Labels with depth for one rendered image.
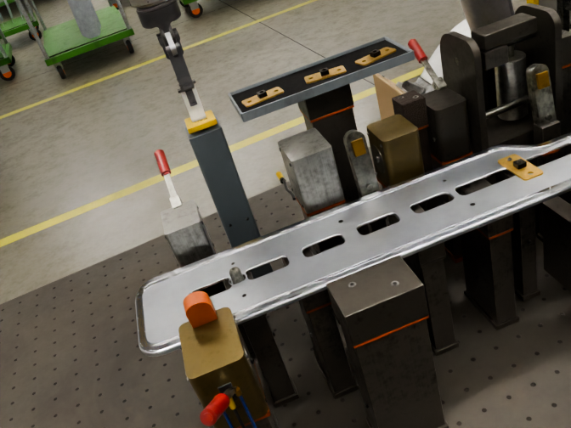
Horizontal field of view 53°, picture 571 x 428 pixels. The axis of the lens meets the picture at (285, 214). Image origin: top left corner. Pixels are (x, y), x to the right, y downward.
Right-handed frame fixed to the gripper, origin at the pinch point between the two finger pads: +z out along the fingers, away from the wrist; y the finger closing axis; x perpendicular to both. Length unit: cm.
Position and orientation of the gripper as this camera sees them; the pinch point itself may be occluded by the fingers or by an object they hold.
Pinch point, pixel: (193, 103)
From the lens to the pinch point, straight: 118.1
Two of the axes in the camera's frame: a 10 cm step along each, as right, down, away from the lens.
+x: 9.3, -3.6, 1.0
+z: 2.6, 8.1, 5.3
